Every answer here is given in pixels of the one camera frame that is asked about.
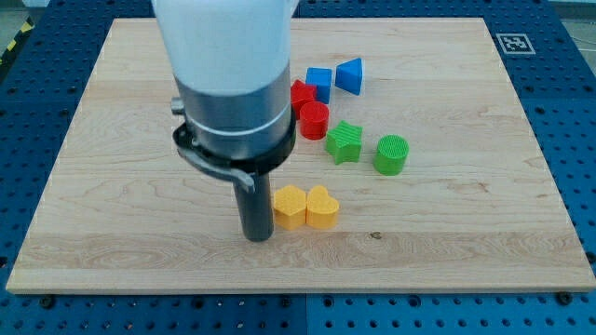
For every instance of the red cylinder block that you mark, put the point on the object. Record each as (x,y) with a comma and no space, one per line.
(314,120)

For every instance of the white fiducial marker tag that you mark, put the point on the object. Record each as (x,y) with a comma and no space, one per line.
(515,44)

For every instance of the yellow heart block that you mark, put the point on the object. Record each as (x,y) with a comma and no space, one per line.
(321,208)

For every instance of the green cylinder block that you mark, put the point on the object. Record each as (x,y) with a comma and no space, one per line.
(391,155)

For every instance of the yellow hexagon block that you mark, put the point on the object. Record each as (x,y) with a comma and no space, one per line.
(290,207)

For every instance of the black flange mounting ring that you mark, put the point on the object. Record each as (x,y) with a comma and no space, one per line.
(243,171)

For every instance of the blue cube block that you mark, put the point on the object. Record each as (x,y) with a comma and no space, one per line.
(321,79)

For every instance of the light wooden board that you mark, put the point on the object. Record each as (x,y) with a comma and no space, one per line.
(475,208)

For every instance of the green star block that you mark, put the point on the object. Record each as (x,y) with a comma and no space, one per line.
(344,143)

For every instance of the blue triangle block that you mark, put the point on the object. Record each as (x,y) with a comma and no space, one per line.
(349,76)

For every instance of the red star block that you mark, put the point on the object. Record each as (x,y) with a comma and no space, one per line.
(301,93)

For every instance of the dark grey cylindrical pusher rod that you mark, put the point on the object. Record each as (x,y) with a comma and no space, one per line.
(255,210)

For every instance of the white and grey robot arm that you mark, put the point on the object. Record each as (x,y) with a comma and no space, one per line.
(231,63)

